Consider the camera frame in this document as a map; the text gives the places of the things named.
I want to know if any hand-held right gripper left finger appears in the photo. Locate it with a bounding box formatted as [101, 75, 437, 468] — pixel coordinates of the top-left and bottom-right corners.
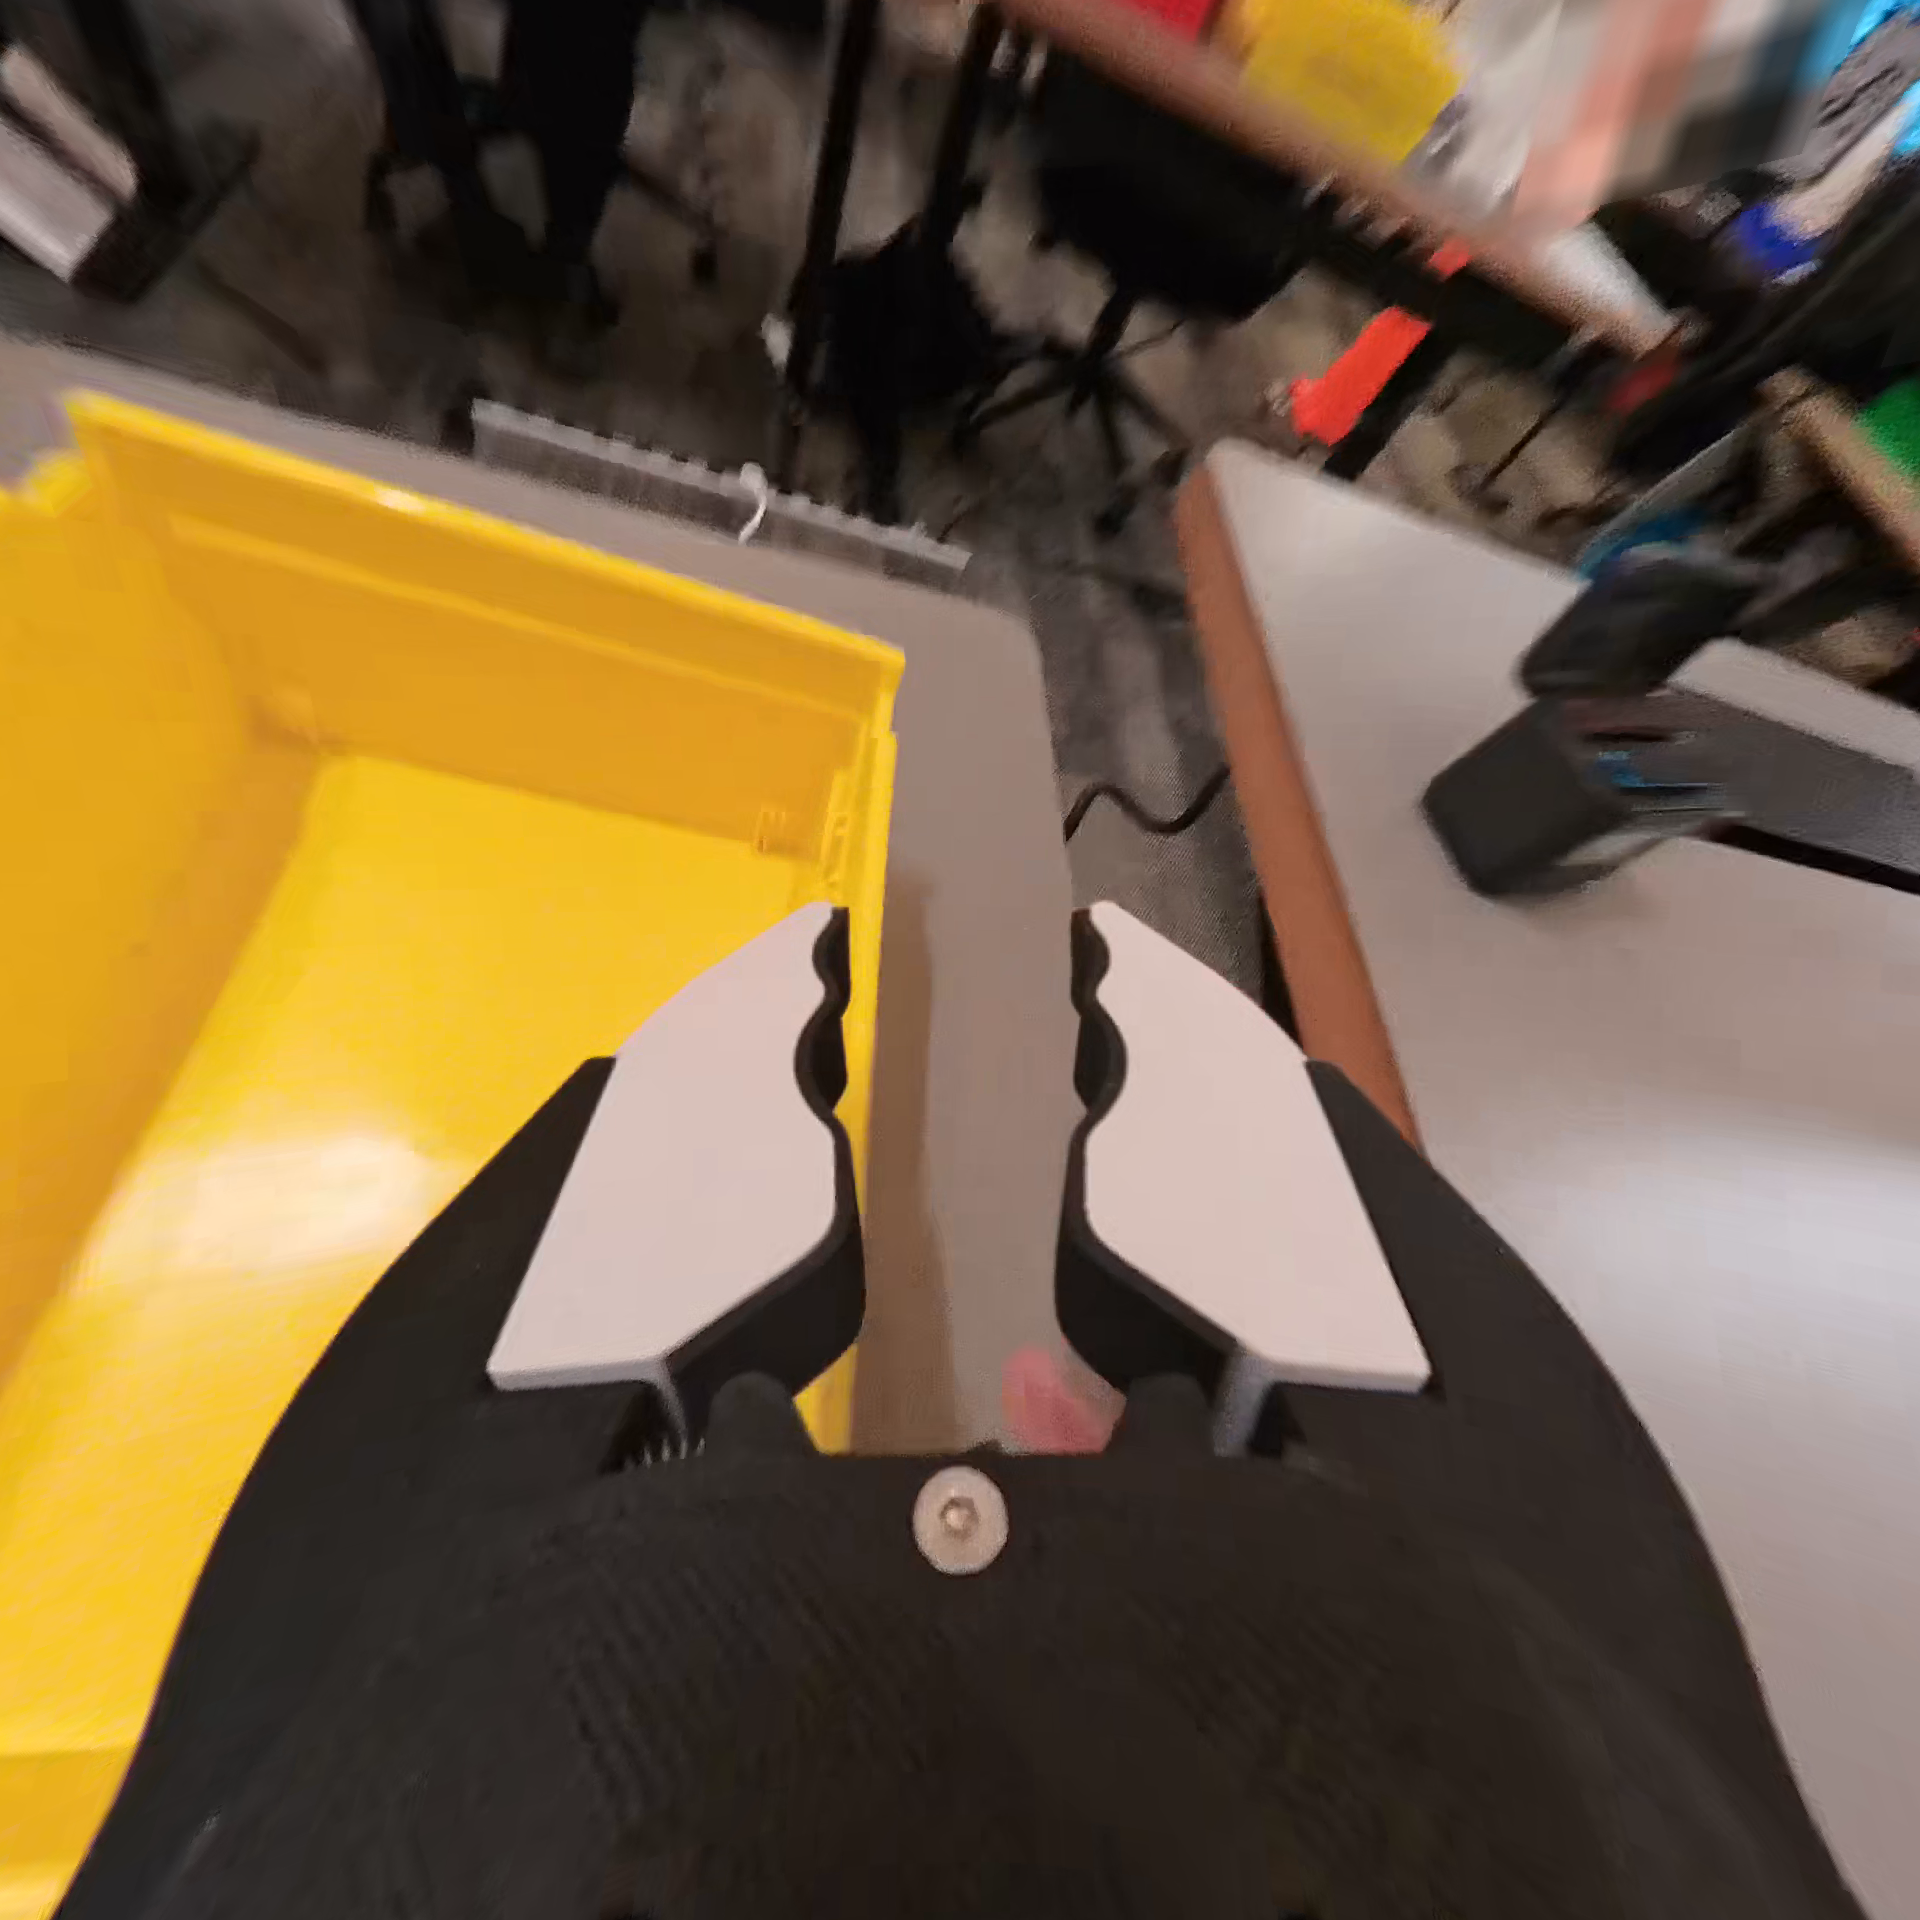
[487, 903, 866, 1454]

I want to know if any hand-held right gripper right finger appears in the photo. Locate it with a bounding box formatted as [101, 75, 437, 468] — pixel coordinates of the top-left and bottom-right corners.
[1055, 903, 1431, 1455]

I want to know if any yellow plastic box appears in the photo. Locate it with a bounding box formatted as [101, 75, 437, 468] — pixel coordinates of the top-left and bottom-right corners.
[0, 391, 904, 1920]

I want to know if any black device with blue parts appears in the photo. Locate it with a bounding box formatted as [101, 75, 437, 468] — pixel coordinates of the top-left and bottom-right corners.
[1420, 550, 1920, 903]

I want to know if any grey ribbed strip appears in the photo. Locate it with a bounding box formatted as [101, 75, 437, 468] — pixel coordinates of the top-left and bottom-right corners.
[471, 399, 973, 591]

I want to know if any orange plastic object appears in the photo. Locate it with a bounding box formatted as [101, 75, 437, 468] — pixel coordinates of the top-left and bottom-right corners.
[1287, 304, 1438, 448]

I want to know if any black office chair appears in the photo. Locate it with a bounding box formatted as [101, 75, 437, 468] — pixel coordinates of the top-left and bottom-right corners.
[767, 0, 1194, 519]

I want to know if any yellow bin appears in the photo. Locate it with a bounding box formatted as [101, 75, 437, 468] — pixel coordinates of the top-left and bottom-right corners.
[1223, 0, 1466, 168]

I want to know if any black cable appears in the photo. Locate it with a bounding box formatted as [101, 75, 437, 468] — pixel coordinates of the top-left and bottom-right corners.
[1063, 760, 1234, 846]

